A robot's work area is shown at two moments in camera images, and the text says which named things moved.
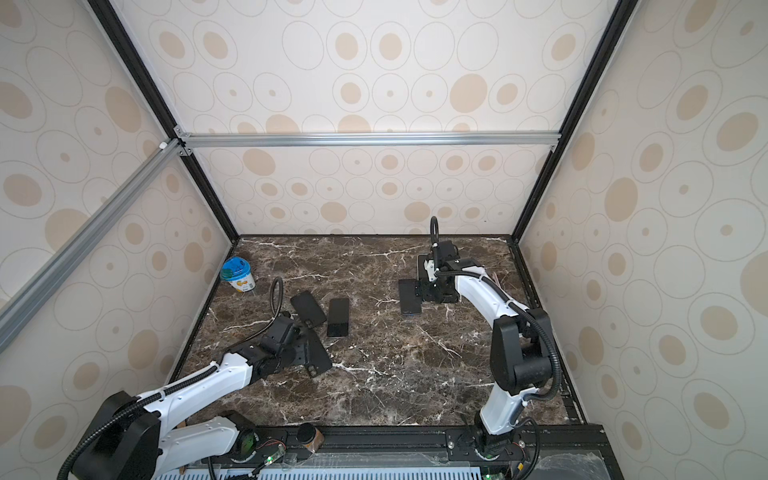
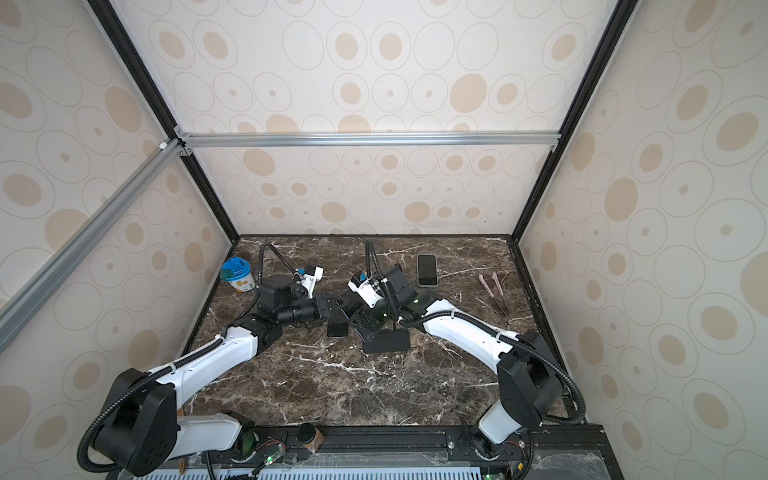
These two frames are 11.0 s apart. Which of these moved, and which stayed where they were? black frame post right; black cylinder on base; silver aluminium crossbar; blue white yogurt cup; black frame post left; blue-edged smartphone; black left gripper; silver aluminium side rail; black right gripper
Moved: black left gripper; black right gripper; blue-edged smartphone
Stayed: black frame post right; silver aluminium crossbar; black frame post left; silver aluminium side rail; black cylinder on base; blue white yogurt cup
